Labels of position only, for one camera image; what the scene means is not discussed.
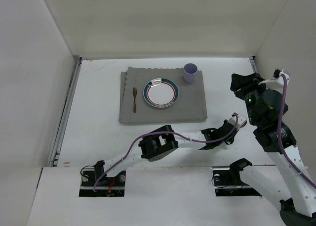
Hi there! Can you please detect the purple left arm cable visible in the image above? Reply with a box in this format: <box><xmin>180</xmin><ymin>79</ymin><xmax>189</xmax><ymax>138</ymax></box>
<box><xmin>93</xmin><ymin>113</ymin><xmax>239</xmax><ymax>192</ymax></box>

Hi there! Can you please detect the brown wooden fork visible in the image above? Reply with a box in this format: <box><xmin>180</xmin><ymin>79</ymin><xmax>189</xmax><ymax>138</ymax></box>
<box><xmin>132</xmin><ymin>87</ymin><xmax>137</xmax><ymax>113</ymax></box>

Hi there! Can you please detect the white plate with green rim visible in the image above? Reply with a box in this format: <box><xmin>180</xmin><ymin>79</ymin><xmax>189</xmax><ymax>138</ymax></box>
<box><xmin>143</xmin><ymin>78</ymin><xmax>179</xmax><ymax>108</ymax></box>

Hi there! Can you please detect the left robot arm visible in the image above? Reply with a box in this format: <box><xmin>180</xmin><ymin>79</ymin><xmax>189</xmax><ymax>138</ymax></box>
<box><xmin>94</xmin><ymin>117</ymin><xmax>241</xmax><ymax>187</ymax></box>

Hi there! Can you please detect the left aluminium frame rail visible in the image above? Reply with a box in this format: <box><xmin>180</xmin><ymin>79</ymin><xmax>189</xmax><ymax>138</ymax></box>
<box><xmin>47</xmin><ymin>55</ymin><xmax>82</xmax><ymax>167</ymax></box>

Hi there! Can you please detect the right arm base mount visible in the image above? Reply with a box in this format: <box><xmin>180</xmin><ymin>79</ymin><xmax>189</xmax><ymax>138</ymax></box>
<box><xmin>211</xmin><ymin>168</ymin><xmax>261</xmax><ymax>197</ymax></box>

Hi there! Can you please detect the grey cloth placemat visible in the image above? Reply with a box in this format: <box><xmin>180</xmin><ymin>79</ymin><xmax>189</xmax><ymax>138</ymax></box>
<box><xmin>119</xmin><ymin>67</ymin><xmax>207</xmax><ymax>125</ymax></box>

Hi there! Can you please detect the aluminium frame rail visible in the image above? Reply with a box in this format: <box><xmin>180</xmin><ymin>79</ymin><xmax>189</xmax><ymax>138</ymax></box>
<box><xmin>47</xmin><ymin>55</ymin><xmax>82</xmax><ymax>167</ymax></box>
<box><xmin>249</xmin><ymin>56</ymin><xmax>261</xmax><ymax>84</ymax></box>

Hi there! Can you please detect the lilac plastic cup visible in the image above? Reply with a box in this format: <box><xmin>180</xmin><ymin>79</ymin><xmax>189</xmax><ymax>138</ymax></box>
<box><xmin>183</xmin><ymin>63</ymin><xmax>198</xmax><ymax>84</ymax></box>

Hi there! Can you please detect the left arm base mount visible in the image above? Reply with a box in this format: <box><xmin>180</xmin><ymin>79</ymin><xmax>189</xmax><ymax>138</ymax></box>
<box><xmin>79</xmin><ymin>166</ymin><xmax>126</xmax><ymax>197</ymax></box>

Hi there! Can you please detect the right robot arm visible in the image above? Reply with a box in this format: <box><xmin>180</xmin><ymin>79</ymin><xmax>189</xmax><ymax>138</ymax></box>
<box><xmin>229</xmin><ymin>70</ymin><xmax>316</xmax><ymax>226</ymax></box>

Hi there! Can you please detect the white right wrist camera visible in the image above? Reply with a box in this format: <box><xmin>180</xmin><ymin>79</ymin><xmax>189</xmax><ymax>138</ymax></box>
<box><xmin>259</xmin><ymin>69</ymin><xmax>291</xmax><ymax>90</ymax></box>

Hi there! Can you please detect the right aluminium frame rail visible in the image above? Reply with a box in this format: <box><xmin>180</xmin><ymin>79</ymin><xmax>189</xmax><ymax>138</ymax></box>
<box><xmin>249</xmin><ymin>56</ymin><xmax>261</xmax><ymax>84</ymax></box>

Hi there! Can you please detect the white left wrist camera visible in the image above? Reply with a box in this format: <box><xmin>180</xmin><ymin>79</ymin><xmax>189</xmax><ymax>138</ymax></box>
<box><xmin>228</xmin><ymin>113</ymin><xmax>247</xmax><ymax>132</ymax></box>

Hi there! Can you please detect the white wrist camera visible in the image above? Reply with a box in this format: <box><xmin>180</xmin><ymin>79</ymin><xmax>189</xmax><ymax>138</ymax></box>
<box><xmin>228</xmin><ymin>113</ymin><xmax>247</xmax><ymax>132</ymax></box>
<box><xmin>259</xmin><ymin>69</ymin><xmax>291</xmax><ymax>90</ymax></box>

